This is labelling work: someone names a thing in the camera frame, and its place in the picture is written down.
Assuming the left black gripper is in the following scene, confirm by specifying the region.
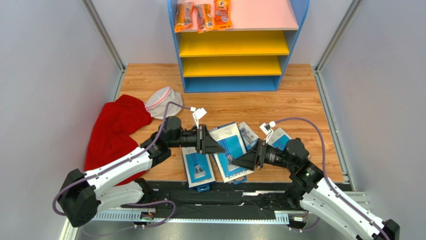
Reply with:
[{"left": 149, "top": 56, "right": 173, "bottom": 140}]
[{"left": 168, "top": 124, "right": 225, "bottom": 155}]

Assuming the white blue Harry's box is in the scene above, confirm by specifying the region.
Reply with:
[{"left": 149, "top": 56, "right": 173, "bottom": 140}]
[
  {"left": 209, "top": 122, "right": 253, "bottom": 185},
  {"left": 181, "top": 147, "right": 216, "bottom": 193}
]

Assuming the narrow orange razor pack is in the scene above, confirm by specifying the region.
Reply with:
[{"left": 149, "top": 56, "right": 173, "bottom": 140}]
[{"left": 194, "top": 3, "right": 215, "bottom": 34}]

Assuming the orange BIC razor bag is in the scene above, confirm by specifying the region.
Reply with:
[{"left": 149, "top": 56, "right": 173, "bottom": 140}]
[{"left": 213, "top": 0, "right": 233, "bottom": 31}]

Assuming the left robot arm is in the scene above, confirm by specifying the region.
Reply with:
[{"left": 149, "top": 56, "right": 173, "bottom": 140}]
[{"left": 52, "top": 116, "right": 225, "bottom": 228}]

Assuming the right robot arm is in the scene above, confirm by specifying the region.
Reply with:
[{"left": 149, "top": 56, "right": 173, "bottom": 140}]
[{"left": 232, "top": 138, "right": 400, "bottom": 240}]

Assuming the blue shelf unit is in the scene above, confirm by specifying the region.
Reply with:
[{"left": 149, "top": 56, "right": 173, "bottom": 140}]
[{"left": 171, "top": 0, "right": 310, "bottom": 93}]

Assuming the orange razor pack on shelf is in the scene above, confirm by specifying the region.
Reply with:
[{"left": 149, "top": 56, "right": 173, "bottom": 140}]
[{"left": 174, "top": 1, "right": 195, "bottom": 33}]

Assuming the clear blister razor pack right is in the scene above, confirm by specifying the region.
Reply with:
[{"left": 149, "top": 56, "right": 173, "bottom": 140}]
[{"left": 238, "top": 122, "right": 259, "bottom": 151}]

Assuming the blue razor box right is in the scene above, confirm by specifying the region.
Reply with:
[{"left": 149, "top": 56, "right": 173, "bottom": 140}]
[{"left": 266, "top": 128, "right": 293, "bottom": 150}]

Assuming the white mesh zip bag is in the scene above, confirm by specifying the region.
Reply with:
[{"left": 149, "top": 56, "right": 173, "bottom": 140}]
[{"left": 145, "top": 86, "right": 183, "bottom": 120}]

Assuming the red cloth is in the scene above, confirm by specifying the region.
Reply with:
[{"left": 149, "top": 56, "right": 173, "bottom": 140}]
[{"left": 84, "top": 94, "right": 153, "bottom": 171}]

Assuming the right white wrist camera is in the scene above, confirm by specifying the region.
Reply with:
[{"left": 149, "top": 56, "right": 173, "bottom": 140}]
[{"left": 259, "top": 121, "right": 276, "bottom": 143}]

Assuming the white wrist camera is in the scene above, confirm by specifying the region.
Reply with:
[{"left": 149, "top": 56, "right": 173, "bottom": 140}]
[
  {"left": 259, "top": 121, "right": 276, "bottom": 143},
  {"left": 190, "top": 107, "right": 207, "bottom": 129}
]

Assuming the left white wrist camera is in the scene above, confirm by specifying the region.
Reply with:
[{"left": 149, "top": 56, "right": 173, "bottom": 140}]
[{"left": 190, "top": 107, "right": 207, "bottom": 129}]

